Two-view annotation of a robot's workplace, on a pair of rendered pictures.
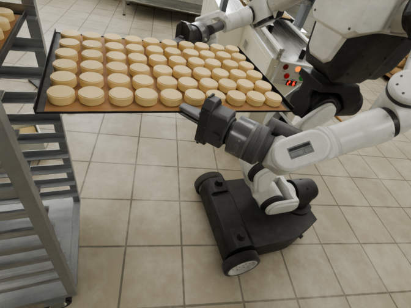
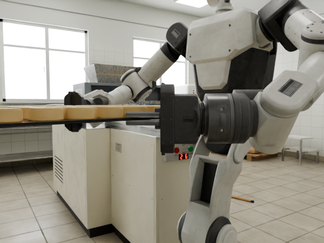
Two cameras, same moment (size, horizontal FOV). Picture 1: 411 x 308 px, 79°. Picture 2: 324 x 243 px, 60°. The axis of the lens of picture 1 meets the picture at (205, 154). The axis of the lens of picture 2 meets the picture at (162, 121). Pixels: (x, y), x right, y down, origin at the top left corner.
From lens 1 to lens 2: 0.33 m
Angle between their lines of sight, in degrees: 41
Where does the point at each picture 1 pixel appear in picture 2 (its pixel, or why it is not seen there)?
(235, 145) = (221, 115)
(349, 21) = (226, 46)
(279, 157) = (278, 100)
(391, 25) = (257, 40)
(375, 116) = (317, 55)
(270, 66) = (157, 146)
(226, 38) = (95, 149)
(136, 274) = not seen: outside the picture
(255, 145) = (242, 104)
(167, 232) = not seen: outside the picture
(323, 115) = not seen: hidden behind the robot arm
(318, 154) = (309, 85)
